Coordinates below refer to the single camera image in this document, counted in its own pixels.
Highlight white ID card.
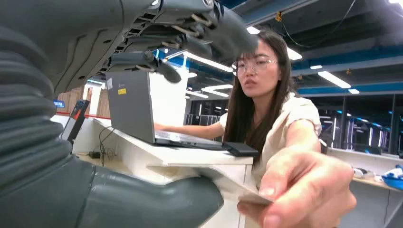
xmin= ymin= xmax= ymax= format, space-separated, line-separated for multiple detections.
xmin=193 ymin=167 xmax=273 ymax=206

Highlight person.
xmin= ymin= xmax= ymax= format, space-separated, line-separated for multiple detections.
xmin=154 ymin=29 xmax=358 ymax=228

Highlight small white object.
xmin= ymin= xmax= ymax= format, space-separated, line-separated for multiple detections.
xmin=352 ymin=167 xmax=368 ymax=180

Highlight white office desk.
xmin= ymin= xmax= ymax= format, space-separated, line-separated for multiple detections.
xmin=327 ymin=147 xmax=403 ymax=228

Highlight blue bowl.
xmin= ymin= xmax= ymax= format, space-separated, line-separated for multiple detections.
xmin=381 ymin=165 xmax=403 ymax=191

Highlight flat black device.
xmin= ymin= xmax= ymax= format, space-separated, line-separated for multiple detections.
xmin=221 ymin=142 xmax=259 ymax=157

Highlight black tilted terminal device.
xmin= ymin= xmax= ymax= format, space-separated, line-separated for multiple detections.
xmin=60 ymin=99 xmax=91 ymax=146

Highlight grey laptop with yellow sticker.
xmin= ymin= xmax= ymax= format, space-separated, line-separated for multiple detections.
xmin=105 ymin=70 xmax=234 ymax=152

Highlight ribbed grey left arm sleeve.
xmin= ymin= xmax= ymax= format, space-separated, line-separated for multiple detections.
xmin=0 ymin=27 xmax=74 ymax=192

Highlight white reception counter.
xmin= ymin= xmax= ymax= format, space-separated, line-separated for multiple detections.
xmin=50 ymin=114 xmax=254 ymax=228

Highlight clear eyeglasses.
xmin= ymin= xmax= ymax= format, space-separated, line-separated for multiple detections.
xmin=232 ymin=58 xmax=278 ymax=76

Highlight thin black cable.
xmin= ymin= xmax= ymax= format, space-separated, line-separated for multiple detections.
xmin=98 ymin=126 xmax=116 ymax=167

